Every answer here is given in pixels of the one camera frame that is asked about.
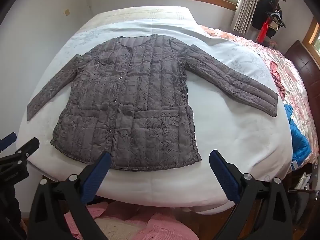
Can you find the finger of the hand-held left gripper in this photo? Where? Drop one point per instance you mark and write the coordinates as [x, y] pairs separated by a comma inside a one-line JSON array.
[[10, 138], [26, 148]]

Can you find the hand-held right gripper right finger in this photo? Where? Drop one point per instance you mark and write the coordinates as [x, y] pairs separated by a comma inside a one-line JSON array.
[[225, 177]]

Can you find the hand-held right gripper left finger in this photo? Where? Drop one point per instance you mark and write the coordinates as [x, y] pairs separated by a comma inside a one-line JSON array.
[[96, 177]]

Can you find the grey quilted floral jacket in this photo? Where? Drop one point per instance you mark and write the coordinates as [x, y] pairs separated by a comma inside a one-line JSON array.
[[140, 100]]

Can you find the bunch of clothes hangers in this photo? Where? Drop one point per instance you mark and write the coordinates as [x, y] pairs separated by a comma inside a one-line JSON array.
[[277, 17]]

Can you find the white embroidered bed sheet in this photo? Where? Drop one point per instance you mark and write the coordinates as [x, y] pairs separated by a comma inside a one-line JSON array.
[[237, 140]]

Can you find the beige cloth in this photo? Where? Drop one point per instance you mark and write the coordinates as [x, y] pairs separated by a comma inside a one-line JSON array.
[[117, 228]]

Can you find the pink knitted cloth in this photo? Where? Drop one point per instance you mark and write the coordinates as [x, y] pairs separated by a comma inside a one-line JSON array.
[[162, 227]]

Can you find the blue garment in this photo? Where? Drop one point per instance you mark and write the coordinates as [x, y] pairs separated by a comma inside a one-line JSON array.
[[298, 140]]

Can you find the dark wooden bedside table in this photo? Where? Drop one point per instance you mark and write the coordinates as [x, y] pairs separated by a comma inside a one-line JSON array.
[[310, 197]]

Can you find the red crumpled cloth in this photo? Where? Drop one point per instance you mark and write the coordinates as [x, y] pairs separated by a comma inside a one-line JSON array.
[[276, 76]]

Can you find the pink floral quilt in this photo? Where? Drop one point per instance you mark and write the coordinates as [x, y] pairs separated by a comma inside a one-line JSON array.
[[295, 85]]

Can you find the red hanging ornament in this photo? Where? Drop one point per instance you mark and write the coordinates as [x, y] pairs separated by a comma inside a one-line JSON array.
[[263, 33]]

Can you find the small wooden framed window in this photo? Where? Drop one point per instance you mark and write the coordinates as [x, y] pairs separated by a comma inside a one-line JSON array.
[[311, 33]]

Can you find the beige curtain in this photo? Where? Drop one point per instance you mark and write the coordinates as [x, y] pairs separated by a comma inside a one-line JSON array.
[[246, 10]]

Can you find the beige bedspread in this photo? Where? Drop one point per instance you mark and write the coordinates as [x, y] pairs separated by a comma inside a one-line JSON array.
[[140, 13]]

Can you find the yellow wall outlet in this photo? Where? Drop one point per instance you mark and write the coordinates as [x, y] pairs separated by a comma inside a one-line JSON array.
[[67, 12]]

